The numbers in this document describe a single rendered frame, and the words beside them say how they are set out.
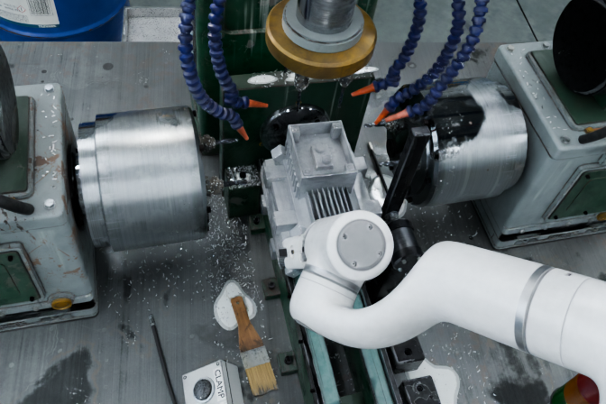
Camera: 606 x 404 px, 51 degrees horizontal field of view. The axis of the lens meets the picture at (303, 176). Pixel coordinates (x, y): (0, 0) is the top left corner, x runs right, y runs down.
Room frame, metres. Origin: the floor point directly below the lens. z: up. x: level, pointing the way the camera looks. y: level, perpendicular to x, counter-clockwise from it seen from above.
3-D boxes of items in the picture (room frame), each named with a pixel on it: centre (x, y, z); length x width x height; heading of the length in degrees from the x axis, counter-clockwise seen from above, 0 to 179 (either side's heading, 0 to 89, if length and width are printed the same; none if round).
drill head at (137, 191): (0.64, 0.33, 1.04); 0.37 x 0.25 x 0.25; 111
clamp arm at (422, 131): (0.70, -0.18, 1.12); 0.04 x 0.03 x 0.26; 21
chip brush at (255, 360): (0.48, 0.04, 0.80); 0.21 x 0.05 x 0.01; 28
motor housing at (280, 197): (0.68, -0.04, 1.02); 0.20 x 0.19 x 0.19; 20
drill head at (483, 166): (0.89, -0.31, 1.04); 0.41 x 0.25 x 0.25; 111
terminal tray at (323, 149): (0.72, -0.02, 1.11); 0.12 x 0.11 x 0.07; 20
